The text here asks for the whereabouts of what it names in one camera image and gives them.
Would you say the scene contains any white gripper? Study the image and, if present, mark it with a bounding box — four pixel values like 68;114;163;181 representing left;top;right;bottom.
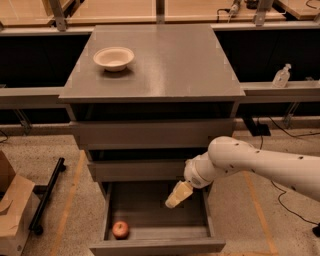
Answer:
165;153;224;209

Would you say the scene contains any red apple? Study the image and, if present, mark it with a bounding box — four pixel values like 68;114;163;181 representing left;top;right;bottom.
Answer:
112;221;129;239

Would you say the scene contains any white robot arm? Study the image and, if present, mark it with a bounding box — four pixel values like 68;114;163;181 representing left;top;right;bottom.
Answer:
165;136;320;208

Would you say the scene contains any grey open bottom drawer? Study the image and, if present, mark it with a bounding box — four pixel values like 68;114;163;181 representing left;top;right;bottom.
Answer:
90;181;225;256

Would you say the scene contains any grey top drawer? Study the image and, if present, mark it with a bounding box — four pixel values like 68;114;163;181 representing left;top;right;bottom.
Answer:
70;119;233;150

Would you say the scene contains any grey drawer cabinet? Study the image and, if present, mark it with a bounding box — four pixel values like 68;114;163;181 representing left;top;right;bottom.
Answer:
59;24;245;183

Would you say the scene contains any grey middle drawer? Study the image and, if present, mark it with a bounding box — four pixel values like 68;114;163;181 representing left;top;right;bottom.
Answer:
88;159;185;182

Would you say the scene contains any black floor power box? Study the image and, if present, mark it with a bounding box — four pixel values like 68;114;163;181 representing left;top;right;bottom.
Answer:
242;116;271;137

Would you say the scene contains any black metal bar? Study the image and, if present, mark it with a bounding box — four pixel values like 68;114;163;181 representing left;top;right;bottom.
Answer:
29;158;66;235

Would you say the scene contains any white paper bowl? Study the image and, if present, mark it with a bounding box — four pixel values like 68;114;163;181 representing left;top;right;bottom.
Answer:
93;47;135;72

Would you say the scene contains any clear sanitizer pump bottle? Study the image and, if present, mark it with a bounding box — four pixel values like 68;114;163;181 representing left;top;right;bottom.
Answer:
272;63;291;88

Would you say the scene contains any brown cardboard box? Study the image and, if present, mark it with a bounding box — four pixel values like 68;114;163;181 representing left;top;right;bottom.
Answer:
0;151;39;256

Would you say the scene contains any wooden bench top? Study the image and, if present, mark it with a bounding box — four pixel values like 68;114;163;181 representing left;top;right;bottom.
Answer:
0;0;320;28

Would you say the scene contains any black floor cable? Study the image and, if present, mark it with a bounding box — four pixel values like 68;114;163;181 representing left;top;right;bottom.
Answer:
257;116;320;238

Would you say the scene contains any grey metal rail frame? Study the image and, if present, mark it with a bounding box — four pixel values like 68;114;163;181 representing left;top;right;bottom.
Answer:
0;20;320;111

